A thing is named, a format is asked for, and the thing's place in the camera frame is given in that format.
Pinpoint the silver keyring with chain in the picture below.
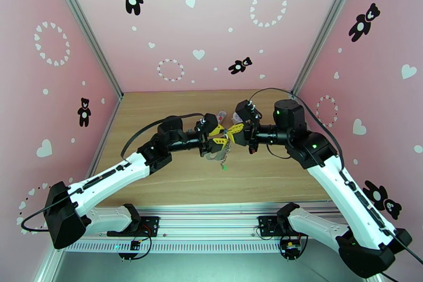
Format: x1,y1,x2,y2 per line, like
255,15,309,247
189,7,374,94
219,145,232,168

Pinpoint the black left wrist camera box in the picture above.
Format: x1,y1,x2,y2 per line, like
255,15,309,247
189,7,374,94
194,112,219,137

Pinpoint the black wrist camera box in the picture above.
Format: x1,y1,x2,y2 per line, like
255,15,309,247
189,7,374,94
194,112,219,137
234,99,262,124

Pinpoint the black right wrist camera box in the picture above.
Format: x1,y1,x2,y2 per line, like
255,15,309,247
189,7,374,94
234,99,262,124

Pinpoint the black left camera cable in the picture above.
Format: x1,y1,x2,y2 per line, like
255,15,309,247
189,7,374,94
21,112,206,233

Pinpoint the black camera cable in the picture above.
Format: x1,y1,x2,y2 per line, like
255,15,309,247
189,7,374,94
21,112,206,233
248,88,423,282

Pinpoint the black right camera cable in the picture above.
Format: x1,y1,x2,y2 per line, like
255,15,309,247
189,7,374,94
248,88,423,282

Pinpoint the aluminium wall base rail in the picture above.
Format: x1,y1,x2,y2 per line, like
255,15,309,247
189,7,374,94
93,97,124,159

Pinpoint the aluminium mounting rail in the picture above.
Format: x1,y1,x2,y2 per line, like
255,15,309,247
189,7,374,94
52,205,367,241

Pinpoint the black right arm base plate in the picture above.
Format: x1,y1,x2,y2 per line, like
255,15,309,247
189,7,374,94
257,215,312,238

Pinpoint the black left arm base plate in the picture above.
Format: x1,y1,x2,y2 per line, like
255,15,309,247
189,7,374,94
106,215,161,238

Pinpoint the perforated metal cable tray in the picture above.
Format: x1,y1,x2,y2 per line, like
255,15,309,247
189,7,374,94
62,239,361,254

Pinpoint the aluminium frame post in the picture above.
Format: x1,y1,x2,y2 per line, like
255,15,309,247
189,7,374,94
44,0,124,100
290,0,368,97

